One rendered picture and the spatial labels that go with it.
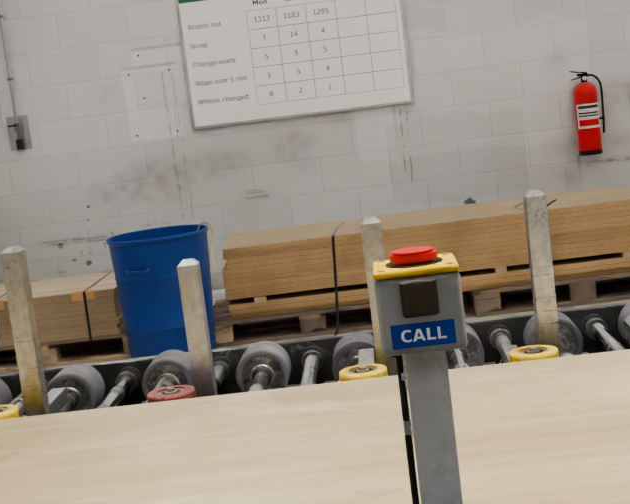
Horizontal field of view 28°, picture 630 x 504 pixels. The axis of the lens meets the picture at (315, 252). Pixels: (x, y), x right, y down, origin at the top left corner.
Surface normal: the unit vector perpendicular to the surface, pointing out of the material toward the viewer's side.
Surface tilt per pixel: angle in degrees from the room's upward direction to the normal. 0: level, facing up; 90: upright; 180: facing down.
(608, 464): 0
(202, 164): 90
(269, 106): 90
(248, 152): 90
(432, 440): 90
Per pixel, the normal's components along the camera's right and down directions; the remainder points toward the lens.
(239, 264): 0.00, 0.13
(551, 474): -0.12, -0.98
